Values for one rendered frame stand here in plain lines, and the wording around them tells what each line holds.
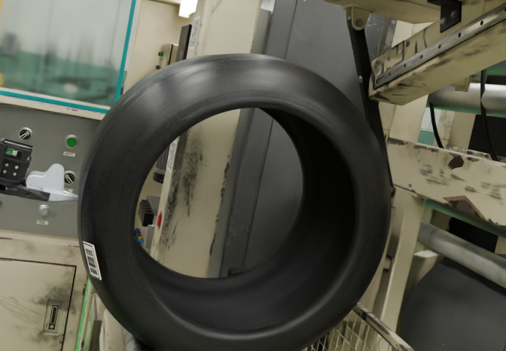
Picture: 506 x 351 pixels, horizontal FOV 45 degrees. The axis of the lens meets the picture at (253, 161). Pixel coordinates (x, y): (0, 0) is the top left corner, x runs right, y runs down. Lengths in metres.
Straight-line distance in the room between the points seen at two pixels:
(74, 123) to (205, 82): 0.79
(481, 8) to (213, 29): 0.58
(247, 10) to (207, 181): 0.40
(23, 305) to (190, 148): 0.69
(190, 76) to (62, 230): 0.89
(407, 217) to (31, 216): 1.01
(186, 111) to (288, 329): 0.43
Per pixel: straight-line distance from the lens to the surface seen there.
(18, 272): 1.80
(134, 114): 1.02
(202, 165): 1.42
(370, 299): 1.57
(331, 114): 1.08
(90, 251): 1.05
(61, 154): 1.77
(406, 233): 1.58
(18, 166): 1.11
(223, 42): 1.42
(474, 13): 1.17
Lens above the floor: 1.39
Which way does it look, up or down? 6 degrees down
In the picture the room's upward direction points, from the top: 11 degrees clockwise
